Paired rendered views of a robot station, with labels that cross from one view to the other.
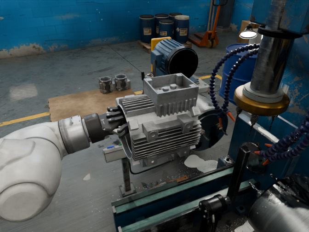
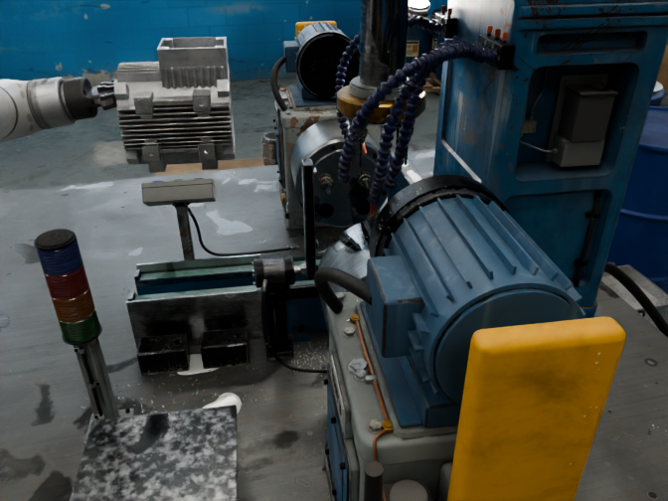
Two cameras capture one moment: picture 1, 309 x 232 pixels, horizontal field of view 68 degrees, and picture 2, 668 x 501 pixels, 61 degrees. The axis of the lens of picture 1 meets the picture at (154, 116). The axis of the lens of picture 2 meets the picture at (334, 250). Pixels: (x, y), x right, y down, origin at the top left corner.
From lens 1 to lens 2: 0.71 m
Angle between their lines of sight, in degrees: 12
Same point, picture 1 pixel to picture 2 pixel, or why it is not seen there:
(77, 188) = (112, 263)
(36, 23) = (172, 20)
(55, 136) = (18, 91)
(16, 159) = not seen: outside the picture
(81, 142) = (52, 106)
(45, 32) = not seen: hidden behind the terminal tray
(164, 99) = (170, 60)
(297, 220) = (348, 265)
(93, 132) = (70, 97)
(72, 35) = (243, 50)
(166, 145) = (172, 132)
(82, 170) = (133, 242)
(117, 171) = not seen: hidden behind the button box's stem
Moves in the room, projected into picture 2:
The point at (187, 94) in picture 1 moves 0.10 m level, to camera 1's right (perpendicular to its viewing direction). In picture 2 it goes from (208, 57) to (260, 60)
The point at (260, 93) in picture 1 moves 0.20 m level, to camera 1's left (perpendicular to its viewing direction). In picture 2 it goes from (366, 83) to (268, 79)
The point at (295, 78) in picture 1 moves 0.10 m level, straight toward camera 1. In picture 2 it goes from (467, 77) to (436, 85)
